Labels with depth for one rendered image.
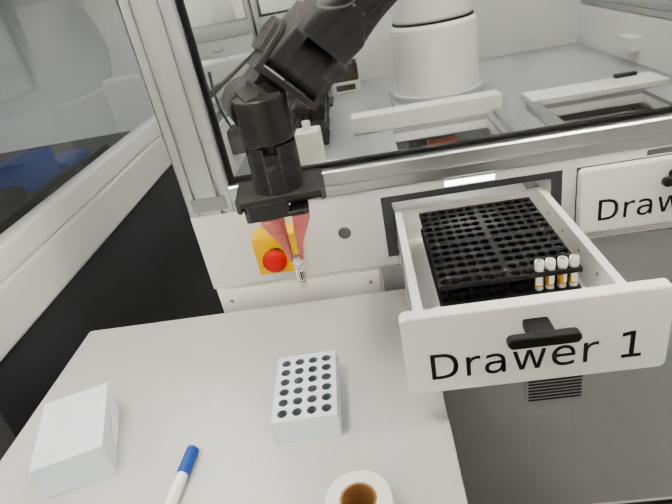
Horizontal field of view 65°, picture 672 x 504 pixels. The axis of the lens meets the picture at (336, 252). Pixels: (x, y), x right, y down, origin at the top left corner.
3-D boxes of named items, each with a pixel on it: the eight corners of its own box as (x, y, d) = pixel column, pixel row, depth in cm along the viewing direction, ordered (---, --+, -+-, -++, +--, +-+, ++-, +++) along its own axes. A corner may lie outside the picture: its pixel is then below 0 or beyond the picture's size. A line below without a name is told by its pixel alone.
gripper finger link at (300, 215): (263, 251, 69) (245, 185, 64) (317, 240, 69) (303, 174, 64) (262, 279, 63) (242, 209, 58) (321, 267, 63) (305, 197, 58)
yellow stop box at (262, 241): (301, 272, 88) (292, 234, 85) (259, 278, 89) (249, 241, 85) (303, 257, 92) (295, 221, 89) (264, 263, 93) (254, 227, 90)
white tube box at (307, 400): (342, 435, 66) (337, 414, 65) (277, 444, 67) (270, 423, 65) (339, 369, 77) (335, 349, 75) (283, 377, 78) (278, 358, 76)
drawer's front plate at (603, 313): (664, 366, 60) (678, 285, 54) (409, 395, 62) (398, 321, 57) (656, 355, 61) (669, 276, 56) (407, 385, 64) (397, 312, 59)
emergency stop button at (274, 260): (288, 272, 85) (283, 251, 84) (265, 276, 86) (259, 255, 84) (290, 263, 88) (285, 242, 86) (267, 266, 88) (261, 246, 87)
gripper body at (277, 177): (242, 196, 64) (226, 138, 61) (323, 181, 64) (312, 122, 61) (238, 220, 59) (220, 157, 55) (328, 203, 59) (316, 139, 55)
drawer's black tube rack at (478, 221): (580, 309, 68) (582, 267, 65) (443, 327, 70) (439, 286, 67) (528, 232, 87) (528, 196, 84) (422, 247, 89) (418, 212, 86)
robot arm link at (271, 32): (279, 14, 51) (345, 67, 56) (253, 9, 61) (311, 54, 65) (214, 119, 53) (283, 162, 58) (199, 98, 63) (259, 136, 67)
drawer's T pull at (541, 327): (583, 342, 54) (583, 332, 53) (508, 351, 54) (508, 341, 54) (569, 321, 57) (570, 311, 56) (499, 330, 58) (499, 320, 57)
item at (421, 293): (643, 347, 61) (649, 304, 58) (420, 373, 63) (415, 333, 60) (534, 205, 96) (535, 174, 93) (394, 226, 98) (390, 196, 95)
